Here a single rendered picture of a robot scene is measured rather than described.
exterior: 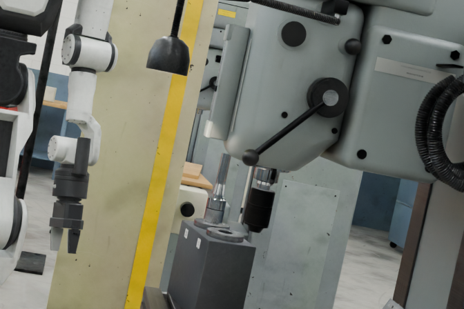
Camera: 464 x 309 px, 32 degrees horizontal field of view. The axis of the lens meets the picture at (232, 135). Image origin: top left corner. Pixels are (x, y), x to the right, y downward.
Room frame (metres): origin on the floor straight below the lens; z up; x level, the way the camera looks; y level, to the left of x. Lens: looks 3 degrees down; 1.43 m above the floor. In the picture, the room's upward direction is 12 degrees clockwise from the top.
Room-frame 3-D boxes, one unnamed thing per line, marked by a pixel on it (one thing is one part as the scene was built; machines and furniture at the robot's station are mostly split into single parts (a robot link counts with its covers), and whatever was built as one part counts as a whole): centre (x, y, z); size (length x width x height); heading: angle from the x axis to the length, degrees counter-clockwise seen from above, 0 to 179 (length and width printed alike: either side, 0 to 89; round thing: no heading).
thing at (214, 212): (2.01, 0.00, 1.13); 0.05 x 0.05 x 0.05
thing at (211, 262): (1.96, -0.01, 1.00); 0.22 x 0.12 x 0.20; 21
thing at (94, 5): (2.16, 0.42, 1.52); 0.13 x 0.12 x 0.22; 123
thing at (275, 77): (1.53, -0.08, 1.47); 0.21 x 0.19 x 0.32; 11
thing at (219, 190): (2.01, 0.00, 1.22); 0.03 x 0.03 x 0.11
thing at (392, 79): (1.57, -0.27, 1.47); 0.24 x 0.19 x 0.26; 11
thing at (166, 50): (1.41, 0.13, 1.47); 0.07 x 0.07 x 0.06
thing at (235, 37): (1.51, 0.03, 1.45); 0.04 x 0.04 x 0.21; 11
